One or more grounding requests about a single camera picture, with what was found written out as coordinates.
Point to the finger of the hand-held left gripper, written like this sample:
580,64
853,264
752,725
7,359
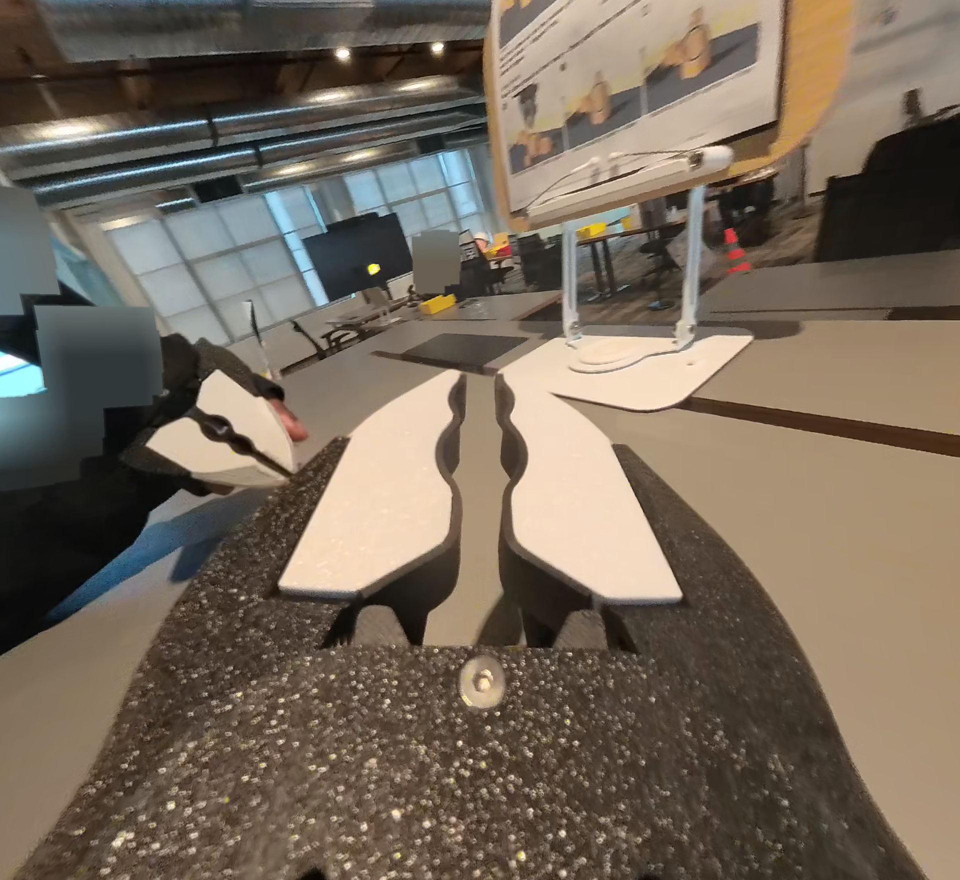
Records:
247,415
202,456

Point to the orange traffic cone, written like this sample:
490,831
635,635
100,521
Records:
737,257

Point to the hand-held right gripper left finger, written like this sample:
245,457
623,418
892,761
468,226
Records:
375,512

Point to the person's left forearm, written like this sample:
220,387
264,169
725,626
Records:
67,550

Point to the person's left hand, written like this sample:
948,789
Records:
291,424

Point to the small yellow bin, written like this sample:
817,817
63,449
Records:
437,304

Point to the black table panel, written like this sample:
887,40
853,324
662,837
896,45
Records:
465,351

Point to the white document stand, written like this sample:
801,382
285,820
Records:
675,370

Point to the black office chair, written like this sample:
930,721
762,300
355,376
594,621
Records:
892,204

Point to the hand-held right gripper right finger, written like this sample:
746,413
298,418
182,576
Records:
592,520

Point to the wooden instruction sheet board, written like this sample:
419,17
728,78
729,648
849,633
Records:
637,32

